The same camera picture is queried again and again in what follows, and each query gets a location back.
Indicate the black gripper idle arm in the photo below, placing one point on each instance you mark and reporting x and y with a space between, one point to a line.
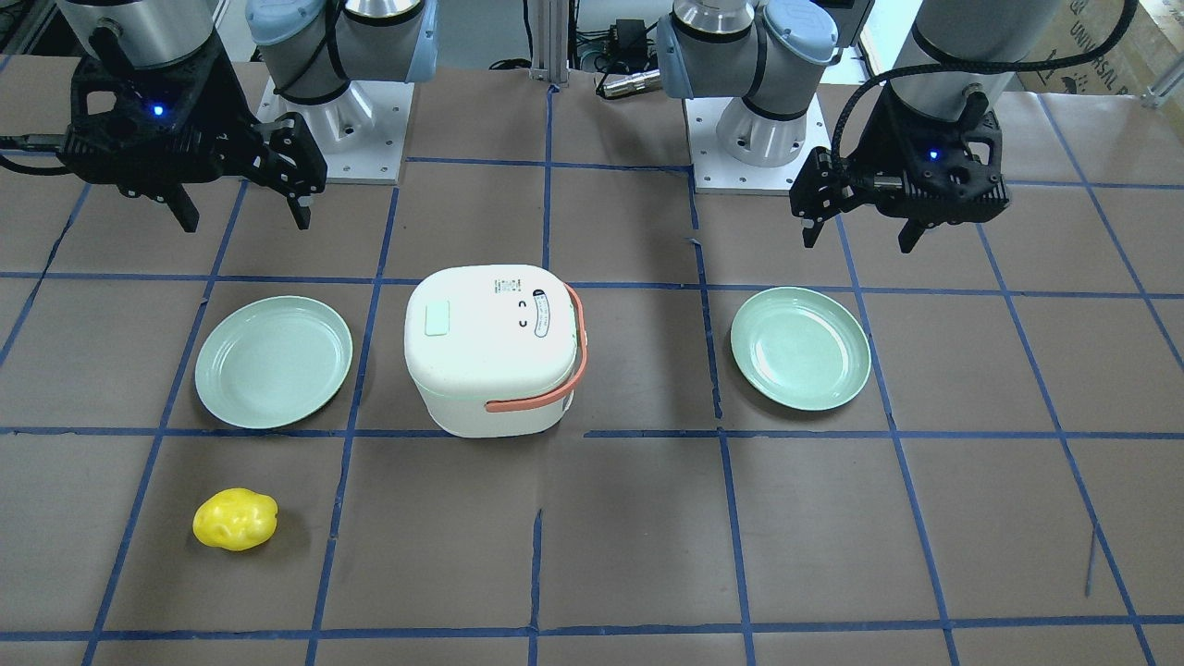
868 139

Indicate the idle robot arm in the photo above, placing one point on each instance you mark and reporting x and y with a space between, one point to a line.
801 74

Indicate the green plate near yellow toy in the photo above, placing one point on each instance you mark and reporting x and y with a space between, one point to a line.
273 362

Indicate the white rice cooker orange handle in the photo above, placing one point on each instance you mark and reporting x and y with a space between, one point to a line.
495 350

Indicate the black gripper pressing arm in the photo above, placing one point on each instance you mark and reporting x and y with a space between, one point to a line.
231 118

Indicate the green plate far from toy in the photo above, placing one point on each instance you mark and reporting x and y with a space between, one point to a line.
800 348

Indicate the robot arm pressing cooker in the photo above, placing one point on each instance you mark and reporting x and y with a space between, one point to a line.
316 51

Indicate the black power adapter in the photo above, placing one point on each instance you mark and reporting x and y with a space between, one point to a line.
629 38

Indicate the aluminium frame post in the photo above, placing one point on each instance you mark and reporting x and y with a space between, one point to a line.
549 24

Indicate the yellow toy potato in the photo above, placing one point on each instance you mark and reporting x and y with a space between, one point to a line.
236 519

